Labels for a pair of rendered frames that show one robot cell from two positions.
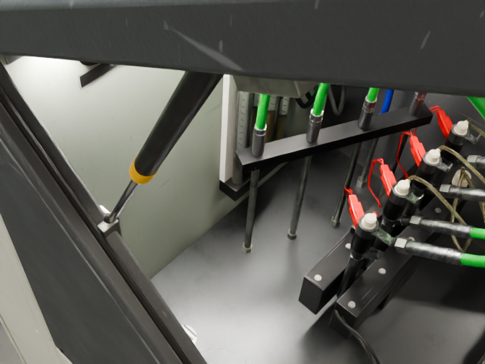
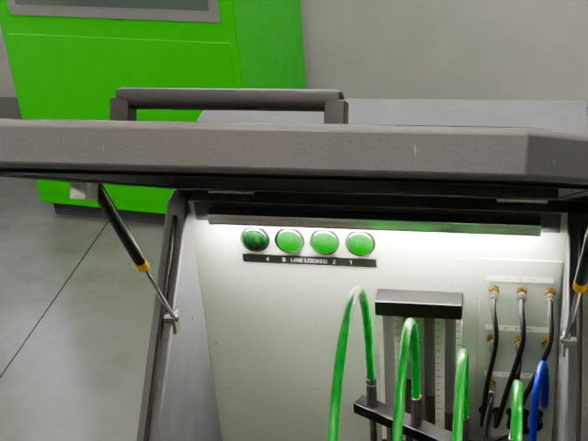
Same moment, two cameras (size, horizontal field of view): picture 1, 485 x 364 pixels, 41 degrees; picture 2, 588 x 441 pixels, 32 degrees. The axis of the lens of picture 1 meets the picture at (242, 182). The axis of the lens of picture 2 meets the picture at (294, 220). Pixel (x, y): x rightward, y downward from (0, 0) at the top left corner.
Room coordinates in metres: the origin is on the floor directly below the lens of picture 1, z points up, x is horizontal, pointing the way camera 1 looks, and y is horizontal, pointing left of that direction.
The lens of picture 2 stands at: (-0.05, -1.21, 2.28)
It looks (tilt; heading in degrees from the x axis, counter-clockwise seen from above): 30 degrees down; 65
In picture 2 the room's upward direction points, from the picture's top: 5 degrees counter-clockwise
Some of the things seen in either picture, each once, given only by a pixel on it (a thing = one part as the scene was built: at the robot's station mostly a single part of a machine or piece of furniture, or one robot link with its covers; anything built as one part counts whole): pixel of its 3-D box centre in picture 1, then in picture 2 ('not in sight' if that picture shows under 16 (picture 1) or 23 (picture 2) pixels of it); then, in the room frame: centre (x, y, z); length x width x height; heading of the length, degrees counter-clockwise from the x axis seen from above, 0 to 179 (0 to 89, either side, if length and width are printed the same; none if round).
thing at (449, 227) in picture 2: not in sight; (369, 221); (0.68, 0.03, 1.43); 0.54 x 0.03 x 0.02; 141
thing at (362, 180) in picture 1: (371, 152); not in sight; (0.81, -0.23, 0.93); 0.02 x 0.02 x 0.19; 51
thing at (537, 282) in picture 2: not in sight; (516, 341); (0.87, -0.12, 1.20); 0.13 x 0.03 x 0.31; 141
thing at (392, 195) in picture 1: (390, 235); not in sight; (0.57, -0.23, 1.02); 0.05 x 0.03 x 0.21; 51
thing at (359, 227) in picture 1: (360, 267); not in sight; (0.51, -0.18, 1.02); 0.05 x 0.03 x 0.21; 51
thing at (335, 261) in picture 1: (384, 252); not in sight; (0.61, -0.25, 0.91); 0.34 x 0.10 x 0.15; 141
